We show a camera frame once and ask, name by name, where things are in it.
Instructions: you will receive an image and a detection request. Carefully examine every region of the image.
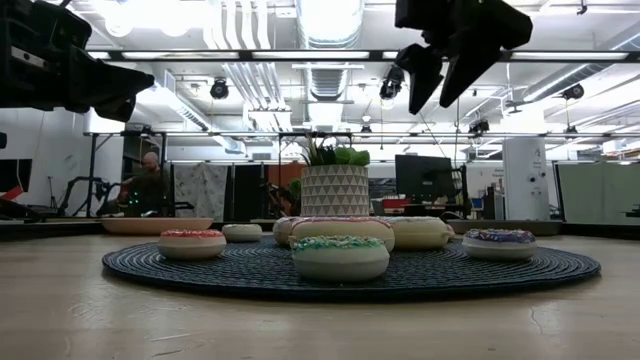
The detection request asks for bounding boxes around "pink plate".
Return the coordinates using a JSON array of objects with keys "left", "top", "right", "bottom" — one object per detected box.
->
[{"left": 99, "top": 216, "right": 215, "bottom": 237}]

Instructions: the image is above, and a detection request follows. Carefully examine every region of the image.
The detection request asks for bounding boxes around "person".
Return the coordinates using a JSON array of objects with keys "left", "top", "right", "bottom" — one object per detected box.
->
[{"left": 115, "top": 151, "right": 172, "bottom": 219}]

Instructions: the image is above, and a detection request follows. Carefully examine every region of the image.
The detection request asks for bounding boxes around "background leafy plant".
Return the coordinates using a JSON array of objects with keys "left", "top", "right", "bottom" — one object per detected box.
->
[{"left": 287, "top": 178, "right": 304, "bottom": 216}]

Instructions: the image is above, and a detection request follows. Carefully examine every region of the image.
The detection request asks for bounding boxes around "large purple-iced donut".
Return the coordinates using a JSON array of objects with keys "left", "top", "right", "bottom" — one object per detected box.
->
[{"left": 272, "top": 216, "right": 300, "bottom": 247}]

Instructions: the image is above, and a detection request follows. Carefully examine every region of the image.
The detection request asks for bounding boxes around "succulent in triangle-patterned pot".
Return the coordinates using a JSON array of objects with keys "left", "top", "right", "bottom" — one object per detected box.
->
[{"left": 298, "top": 134, "right": 372, "bottom": 219}]

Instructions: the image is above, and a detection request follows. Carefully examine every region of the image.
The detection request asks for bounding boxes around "grey plate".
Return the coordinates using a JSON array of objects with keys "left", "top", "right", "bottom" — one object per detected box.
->
[{"left": 446, "top": 218, "right": 564, "bottom": 237}]

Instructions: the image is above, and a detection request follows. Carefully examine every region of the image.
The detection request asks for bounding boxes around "white cylindrical pillar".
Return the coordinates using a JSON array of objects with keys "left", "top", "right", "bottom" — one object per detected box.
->
[{"left": 501, "top": 137, "right": 551, "bottom": 222}]

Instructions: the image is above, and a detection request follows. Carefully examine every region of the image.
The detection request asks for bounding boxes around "black aluminium rig frame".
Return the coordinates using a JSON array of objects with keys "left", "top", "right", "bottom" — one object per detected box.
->
[{"left": 0, "top": 219, "right": 640, "bottom": 241}]

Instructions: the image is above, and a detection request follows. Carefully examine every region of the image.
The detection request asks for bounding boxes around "black background rig frame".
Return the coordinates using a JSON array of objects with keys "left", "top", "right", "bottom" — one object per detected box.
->
[{"left": 83, "top": 130, "right": 174, "bottom": 219}]

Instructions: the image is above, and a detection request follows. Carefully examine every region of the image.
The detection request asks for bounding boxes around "large white-iced donut blue drizzle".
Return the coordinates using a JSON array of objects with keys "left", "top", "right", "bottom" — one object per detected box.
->
[{"left": 384, "top": 215, "right": 451, "bottom": 251}]

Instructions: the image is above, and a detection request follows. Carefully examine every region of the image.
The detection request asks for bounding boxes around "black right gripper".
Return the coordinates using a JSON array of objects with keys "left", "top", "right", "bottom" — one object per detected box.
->
[{"left": 394, "top": 0, "right": 534, "bottom": 116}]

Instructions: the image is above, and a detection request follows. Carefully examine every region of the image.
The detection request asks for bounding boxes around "small blue sprinkled donut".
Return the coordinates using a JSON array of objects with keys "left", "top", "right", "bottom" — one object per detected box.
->
[{"left": 460, "top": 228, "right": 539, "bottom": 262}]

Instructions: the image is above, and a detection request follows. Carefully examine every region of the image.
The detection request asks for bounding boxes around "small green sprinkled donut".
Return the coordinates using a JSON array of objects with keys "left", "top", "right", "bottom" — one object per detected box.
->
[{"left": 291, "top": 234, "right": 391, "bottom": 284}]

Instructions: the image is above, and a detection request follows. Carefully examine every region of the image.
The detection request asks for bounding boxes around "grey-green partition panel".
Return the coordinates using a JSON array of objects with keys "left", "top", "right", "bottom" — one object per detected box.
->
[{"left": 555, "top": 162, "right": 640, "bottom": 224}]

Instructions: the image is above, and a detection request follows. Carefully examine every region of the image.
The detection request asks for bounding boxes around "small cream donut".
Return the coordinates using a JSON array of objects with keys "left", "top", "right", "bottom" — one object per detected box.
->
[{"left": 221, "top": 223, "right": 264, "bottom": 244}]

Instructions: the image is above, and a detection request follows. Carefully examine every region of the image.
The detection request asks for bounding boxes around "dark wall screen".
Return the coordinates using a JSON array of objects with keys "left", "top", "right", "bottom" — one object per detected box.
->
[{"left": 0, "top": 158, "right": 34, "bottom": 194}]

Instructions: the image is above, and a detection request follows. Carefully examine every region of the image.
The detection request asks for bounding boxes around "large pink-iced donut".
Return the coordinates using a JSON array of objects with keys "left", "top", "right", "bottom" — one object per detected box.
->
[{"left": 288, "top": 216, "right": 396, "bottom": 254}]

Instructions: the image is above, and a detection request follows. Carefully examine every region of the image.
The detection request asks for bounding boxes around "round dark woven placemat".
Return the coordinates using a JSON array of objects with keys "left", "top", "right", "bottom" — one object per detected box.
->
[{"left": 101, "top": 234, "right": 602, "bottom": 301}]

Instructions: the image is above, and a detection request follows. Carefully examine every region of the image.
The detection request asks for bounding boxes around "patterned hanging cloth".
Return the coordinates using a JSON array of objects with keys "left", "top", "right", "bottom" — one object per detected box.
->
[{"left": 172, "top": 162, "right": 230, "bottom": 220}]

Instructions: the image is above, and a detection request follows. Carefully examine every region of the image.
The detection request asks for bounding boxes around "black computer monitor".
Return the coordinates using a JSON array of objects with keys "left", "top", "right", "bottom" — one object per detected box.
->
[{"left": 394, "top": 154, "right": 454, "bottom": 204}]

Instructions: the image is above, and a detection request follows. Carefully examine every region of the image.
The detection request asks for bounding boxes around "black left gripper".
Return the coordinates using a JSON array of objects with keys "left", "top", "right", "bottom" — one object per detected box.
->
[{"left": 0, "top": 0, "right": 156, "bottom": 124}]

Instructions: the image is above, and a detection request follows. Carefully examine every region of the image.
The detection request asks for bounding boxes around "black crossbar with light strips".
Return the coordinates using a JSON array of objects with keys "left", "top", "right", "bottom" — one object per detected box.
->
[{"left": 84, "top": 48, "right": 640, "bottom": 63}]

